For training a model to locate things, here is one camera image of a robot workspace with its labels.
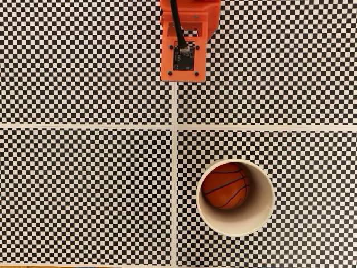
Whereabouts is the small orange basketball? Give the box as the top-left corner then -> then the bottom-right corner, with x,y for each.
201,162 -> 250,210

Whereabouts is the cream paper cup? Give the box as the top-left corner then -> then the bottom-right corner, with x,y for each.
195,158 -> 276,237

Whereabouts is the checkerboard paper sheet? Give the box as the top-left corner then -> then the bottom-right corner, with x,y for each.
175,128 -> 357,268
0,0 -> 175,127
0,127 -> 175,266
175,0 -> 357,128

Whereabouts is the black camera cable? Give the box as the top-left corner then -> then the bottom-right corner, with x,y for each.
169,0 -> 189,49

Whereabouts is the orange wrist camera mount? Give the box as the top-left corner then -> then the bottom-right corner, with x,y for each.
160,11 -> 209,83

